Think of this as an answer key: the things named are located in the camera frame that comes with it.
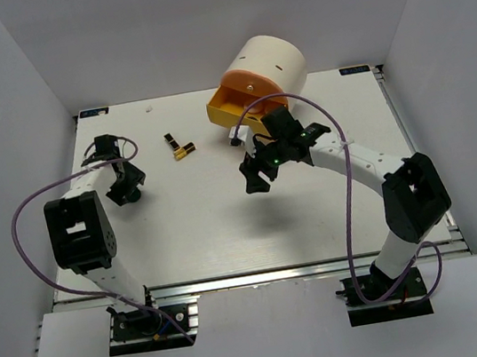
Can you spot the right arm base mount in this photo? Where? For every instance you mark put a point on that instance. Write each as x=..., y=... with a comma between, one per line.
x=373, y=304

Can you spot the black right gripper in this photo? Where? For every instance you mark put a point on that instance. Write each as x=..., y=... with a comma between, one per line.
x=251, y=170

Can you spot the peach round powder puff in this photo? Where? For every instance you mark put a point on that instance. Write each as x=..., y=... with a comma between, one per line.
x=257, y=109

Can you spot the blue corner label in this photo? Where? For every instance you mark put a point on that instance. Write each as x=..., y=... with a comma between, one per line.
x=89, y=113
x=354, y=70

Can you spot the blue left corner label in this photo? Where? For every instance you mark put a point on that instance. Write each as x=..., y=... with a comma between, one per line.
x=89, y=113

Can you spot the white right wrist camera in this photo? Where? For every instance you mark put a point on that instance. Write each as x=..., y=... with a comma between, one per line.
x=243, y=135

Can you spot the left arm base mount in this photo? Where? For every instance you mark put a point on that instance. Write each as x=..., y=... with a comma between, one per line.
x=139, y=331

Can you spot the yellow drawer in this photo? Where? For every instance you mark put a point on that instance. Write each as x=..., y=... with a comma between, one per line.
x=223, y=110

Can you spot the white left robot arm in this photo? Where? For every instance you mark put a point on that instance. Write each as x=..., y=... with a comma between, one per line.
x=81, y=235

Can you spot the blue right corner label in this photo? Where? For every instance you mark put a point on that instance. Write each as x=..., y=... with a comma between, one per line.
x=354, y=70

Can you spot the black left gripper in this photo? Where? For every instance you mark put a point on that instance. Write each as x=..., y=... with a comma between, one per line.
x=134, y=177

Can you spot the orange top drawer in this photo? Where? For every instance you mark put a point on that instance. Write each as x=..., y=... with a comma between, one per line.
x=247, y=86

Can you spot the cream cylindrical drawer organizer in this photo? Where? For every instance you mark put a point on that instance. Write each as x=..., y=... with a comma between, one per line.
x=275, y=59

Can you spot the gold lipstick tube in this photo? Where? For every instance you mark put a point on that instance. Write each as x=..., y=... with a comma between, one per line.
x=182, y=152

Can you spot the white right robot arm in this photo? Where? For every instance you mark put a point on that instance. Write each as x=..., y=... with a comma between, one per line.
x=414, y=197

